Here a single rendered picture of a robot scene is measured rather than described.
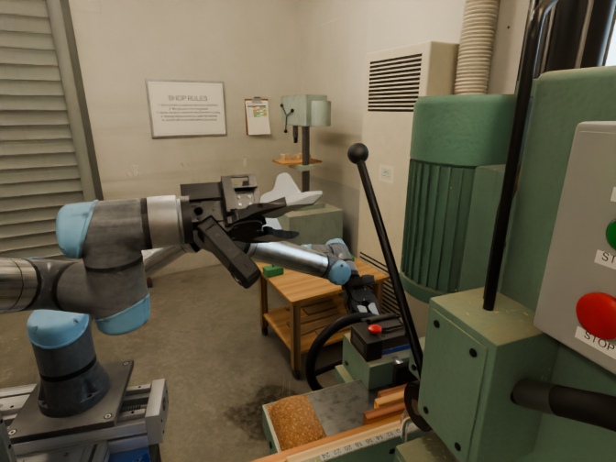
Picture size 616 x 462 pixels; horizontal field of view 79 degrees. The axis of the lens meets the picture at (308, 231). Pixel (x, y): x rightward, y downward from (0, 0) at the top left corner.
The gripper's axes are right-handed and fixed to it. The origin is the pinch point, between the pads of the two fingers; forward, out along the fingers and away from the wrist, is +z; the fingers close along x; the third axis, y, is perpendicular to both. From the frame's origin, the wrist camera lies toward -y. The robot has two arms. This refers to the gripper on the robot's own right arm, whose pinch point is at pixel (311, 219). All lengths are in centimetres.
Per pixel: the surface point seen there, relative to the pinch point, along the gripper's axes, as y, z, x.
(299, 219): 87, 67, 196
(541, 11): -0.8, 8.6, -38.2
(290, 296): 18, 32, 139
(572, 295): -22.2, 5.2, -32.2
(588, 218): -17.8, 5.2, -35.8
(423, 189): -2.0, 14.0, -11.3
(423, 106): 7.6, 13.5, -17.9
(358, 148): 7.9, 7.7, -8.1
